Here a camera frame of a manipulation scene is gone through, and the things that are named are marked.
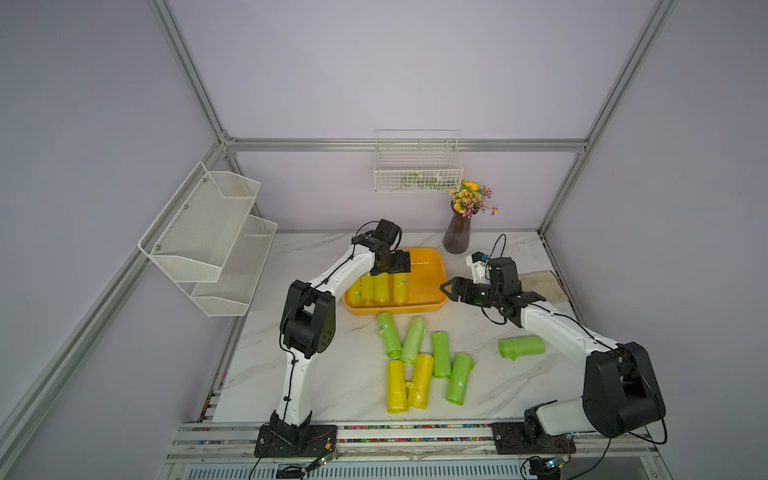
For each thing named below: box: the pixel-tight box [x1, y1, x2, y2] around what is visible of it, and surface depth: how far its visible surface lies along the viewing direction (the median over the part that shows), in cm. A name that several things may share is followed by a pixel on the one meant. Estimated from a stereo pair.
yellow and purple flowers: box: [449, 180, 499, 217], surface depth 100 cm
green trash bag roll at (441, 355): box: [431, 331, 451, 379], surface depth 87 cm
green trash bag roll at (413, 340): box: [401, 316, 425, 366], surface depth 90 cm
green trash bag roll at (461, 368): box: [446, 353, 476, 406], surface depth 83 cm
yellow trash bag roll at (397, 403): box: [387, 359, 408, 415], surface depth 81 cm
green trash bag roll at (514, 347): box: [498, 336, 545, 361], surface depth 86 cm
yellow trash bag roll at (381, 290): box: [373, 273, 390, 306], surface depth 100 cm
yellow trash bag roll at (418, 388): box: [406, 353, 434, 410], surface depth 82 cm
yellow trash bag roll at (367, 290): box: [360, 275, 375, 306], surface depth 100 cm
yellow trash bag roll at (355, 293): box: [349, 275, 361, 307], surface depth 98 cm
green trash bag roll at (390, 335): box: [378, 312, 403, 359], surface depth 90 cm
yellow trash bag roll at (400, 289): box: [393, 273, 408, 306], surface depth 100 cm
